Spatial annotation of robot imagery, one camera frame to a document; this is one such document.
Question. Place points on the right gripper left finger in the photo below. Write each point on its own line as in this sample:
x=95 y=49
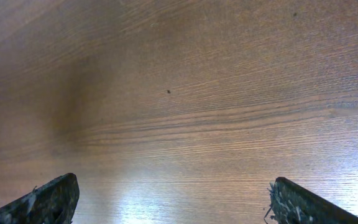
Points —
x=53 y=203

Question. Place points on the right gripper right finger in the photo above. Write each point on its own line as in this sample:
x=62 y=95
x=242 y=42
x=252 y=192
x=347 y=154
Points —
x=291 y=203

